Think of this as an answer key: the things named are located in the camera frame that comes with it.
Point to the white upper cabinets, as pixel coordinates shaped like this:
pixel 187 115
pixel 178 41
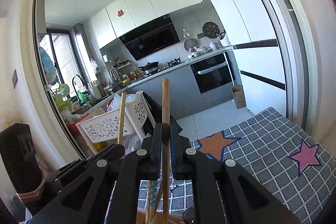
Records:
pixel 122 16

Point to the small cardboard box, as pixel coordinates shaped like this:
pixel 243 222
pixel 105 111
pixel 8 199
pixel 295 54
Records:
pixel 238 96

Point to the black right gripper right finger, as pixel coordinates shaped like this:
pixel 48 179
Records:
pixel 181 168

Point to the plain wooden chopstick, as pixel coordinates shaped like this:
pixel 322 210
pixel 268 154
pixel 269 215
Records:
pixel 165 147
pixel 121 120

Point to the black wok on stove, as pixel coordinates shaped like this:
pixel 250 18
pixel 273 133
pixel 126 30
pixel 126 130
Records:
pixel 150 68

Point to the left hand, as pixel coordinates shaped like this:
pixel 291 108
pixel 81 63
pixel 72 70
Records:
pixel 36 194

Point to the black spoon in holder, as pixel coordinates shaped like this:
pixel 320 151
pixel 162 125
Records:
pixel 189 216

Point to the grey checkered tablecloth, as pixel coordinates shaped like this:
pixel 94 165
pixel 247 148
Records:
pixel 297 170

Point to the white refrigerator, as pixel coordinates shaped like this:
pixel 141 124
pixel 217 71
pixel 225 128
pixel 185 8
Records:
pixel 256 51

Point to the black range hood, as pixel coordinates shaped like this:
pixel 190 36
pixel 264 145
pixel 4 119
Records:
pixel 150 37

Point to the white perforated storage cart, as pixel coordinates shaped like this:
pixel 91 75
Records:
pixel 100 128

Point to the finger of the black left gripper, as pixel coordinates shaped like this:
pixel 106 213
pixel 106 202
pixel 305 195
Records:
pixel 112 153

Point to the beige utensil holder caddy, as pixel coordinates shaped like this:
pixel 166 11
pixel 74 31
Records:
pixel 158 218

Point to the black built-in oven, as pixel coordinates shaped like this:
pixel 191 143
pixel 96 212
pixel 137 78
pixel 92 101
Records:
pixel 213 72

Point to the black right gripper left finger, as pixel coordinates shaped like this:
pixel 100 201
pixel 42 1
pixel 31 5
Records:
pixel 152 163

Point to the kitchen sink faucet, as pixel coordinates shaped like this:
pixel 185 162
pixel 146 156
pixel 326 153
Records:
pixel 80 89

